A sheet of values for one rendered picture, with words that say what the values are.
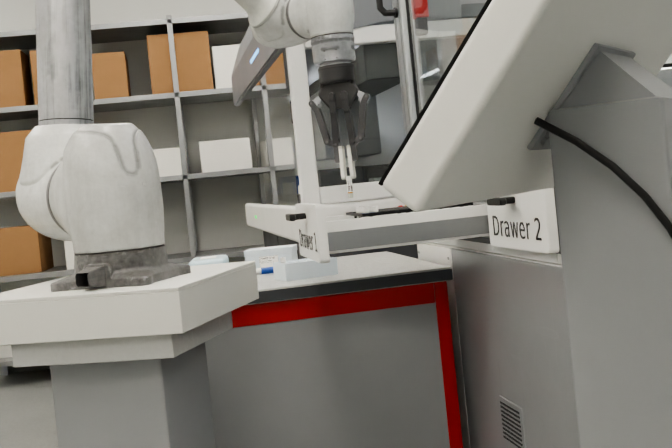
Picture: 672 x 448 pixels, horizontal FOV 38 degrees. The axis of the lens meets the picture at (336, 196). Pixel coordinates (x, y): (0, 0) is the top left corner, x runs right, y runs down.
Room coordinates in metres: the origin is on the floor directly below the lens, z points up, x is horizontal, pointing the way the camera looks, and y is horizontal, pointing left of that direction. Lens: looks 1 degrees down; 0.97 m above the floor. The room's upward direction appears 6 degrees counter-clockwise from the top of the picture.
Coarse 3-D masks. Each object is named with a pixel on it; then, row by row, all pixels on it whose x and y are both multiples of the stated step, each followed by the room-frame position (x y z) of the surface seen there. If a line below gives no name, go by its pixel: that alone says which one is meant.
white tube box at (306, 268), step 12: (276, 264) 2.20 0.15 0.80; (288, 264) 2.15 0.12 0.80; (300, 264) 2.16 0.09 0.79; (312, 264) 2.17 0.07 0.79; (324, 264) 2.18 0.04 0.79; (336, 264) 2.19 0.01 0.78; (276, 276) 2.21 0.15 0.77; (288, 276) 2.15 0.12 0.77; (300, 276) 2.16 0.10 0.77; (312, 276) 2.17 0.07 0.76
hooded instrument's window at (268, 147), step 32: (384, 64) 2.83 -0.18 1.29; (256, 96) 3.67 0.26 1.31; (288, 96) 2.81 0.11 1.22; (384, 96) 2.83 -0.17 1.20; (256, 128) 3.79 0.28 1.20; (288, 128) 2.85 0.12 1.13; (384, 128) 2.83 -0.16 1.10; (256, 160) 3.92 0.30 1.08; (288, 160) 2.93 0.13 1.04; (320, 160) 2.79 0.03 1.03; (384, 160) 2.82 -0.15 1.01; (256, 192) 4.06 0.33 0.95; (288, 192) 3.00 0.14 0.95
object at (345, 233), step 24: (336, 216) 2.08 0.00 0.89; (384, 216) 1.85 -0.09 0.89; (408, 216) 1.86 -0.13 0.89; (432, 216) 1.87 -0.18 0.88; (456, 216) 1.88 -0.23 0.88; (480, 216) 1.88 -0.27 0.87; (336, 240) 1.84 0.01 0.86; (360, 240) 1.84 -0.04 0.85; (384, 240) 1.85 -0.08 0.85; (408, 240) 1.86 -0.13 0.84; (432, 240) 1.87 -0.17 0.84
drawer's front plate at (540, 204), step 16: (528, 192) 1.62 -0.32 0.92; (544, 192) 1.56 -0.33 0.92; (496, 208) 1.79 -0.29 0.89; (512, 208) 1.71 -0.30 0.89; (528, 208) 1.63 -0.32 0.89; (544, 208) 1.56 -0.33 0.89; (496, 224) 1.80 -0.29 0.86; (512, 224) 1.71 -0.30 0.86; (544, 224) 1.57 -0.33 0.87; (496, 240) 1.81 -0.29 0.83; (512, 240) 1.72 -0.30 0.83; (528, 240) 1.64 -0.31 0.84; (544, 240) 1.57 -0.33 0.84
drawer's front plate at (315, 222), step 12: (300, 204) 2.02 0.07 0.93; (312, 204) 1.86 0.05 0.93; (312, 216) 1.86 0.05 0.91; (324, 216) 1.82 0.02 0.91; (300, 228) 2.05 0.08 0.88; (312, 228) 1.88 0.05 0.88; (324, 228) 1.82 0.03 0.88; (312, 240) 1.89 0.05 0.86; (324, 240) 1.81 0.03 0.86; (300, 252) 2.09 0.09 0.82; (312, 252) 1.91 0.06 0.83; (324, 252) 1.81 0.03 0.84
